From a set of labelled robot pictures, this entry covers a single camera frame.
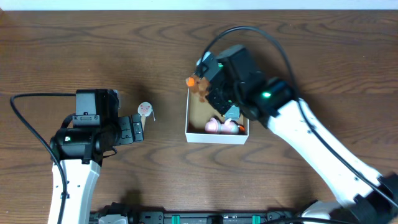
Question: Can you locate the yellow grey toy truck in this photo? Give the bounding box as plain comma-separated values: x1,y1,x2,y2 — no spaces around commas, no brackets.
223,105,241,121

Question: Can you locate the brown plush with orange top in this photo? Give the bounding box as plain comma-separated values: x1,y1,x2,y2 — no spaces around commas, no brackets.
185,74,210,103

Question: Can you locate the pink duck toy with hat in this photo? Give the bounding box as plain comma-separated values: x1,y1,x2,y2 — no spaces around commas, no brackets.
205,118,245,135

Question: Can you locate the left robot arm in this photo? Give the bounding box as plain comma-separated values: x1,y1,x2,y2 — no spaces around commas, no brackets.
49,89,144,223

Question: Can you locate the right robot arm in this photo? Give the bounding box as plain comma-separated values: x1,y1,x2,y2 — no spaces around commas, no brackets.
197,45,397,223

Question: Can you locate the white cardboard box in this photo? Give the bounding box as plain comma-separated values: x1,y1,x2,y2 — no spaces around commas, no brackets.
185,90,249,144

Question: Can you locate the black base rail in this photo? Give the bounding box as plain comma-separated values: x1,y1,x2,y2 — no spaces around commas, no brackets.
90,202,371,224

